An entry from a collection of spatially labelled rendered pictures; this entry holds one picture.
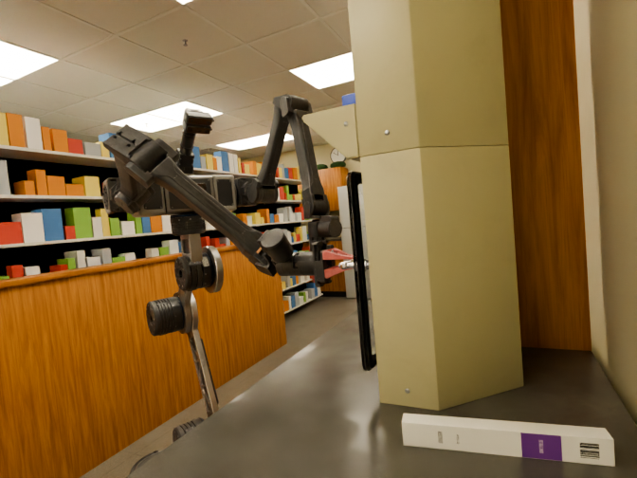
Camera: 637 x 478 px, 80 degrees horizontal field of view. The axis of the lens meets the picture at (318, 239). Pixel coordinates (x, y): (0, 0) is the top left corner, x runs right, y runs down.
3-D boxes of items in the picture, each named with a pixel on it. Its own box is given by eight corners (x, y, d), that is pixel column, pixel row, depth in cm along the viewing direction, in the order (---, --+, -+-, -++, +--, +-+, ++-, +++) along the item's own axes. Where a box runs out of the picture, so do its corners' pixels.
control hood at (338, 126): (401, 171, 99) (398, 132, 99) (359, 156, 70) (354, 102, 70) (359, 176, 104) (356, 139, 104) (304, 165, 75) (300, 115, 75)
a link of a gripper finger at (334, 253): (353, 248, 81) (314, 251, 85) (355, 282, 82) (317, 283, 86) (363, 246, 87) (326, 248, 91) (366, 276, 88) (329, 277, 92)
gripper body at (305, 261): (318, 242, 85) (290, 244, 88) (322, 287, 85) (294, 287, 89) (330, 240, 91) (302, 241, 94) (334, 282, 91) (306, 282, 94)
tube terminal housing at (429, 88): (519, 353, 91) (499, 24, 87) (528, 424, 62) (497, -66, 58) (414, 346, 102) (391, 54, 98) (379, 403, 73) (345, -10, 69)
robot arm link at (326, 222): (323, 202, 131) (302, 202, 126) (345, 199, 122) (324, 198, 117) (324, 237, 131) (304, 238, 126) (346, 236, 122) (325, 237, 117)
